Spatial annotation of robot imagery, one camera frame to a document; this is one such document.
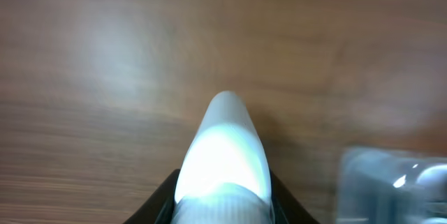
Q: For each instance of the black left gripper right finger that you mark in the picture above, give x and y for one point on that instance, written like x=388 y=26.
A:
x=285 y=208

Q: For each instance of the white dropper bottle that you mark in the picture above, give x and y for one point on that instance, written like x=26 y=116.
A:
x=225 y=176

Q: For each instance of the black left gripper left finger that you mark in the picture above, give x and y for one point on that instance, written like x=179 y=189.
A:
x=159 y=207

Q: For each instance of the clear plastic container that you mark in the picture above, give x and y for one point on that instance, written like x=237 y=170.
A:
x=378 y=186

